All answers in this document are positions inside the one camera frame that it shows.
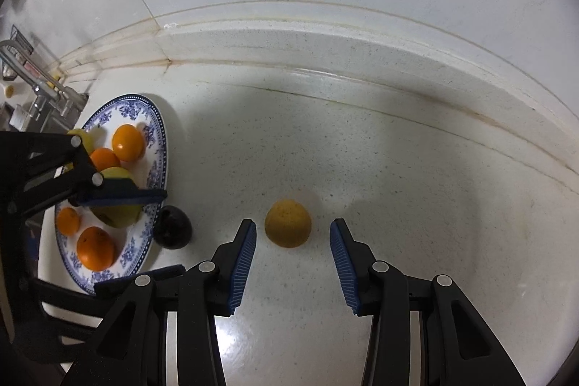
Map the stainless steel sink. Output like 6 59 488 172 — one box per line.
0 97 73 134

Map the orange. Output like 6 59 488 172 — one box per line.
56 207 82 236
111 124 146 163
89 148 121 172
76 226 115 272

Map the black wire rack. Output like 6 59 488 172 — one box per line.
9 24 35 53

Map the blue and white patterned plate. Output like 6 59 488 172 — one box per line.
54 93 169 295

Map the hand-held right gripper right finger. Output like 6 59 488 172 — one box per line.
329 219 525 386

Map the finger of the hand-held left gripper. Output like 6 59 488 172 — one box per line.
0 132 168 221
28 264 185 340

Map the dark purple plum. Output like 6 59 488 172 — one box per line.
154 205 194 250

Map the yellow-brown round fruit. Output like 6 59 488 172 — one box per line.
265 199 312 249

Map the steel sink mixer faucet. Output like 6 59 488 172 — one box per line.
9 56 62 129

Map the steel gooseneck faucet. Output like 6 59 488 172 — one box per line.
0 40 89 127

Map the green apple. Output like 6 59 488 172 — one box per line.
90 166 145 228
67 128 97 156

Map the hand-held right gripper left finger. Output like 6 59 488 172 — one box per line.
61 219 258 386

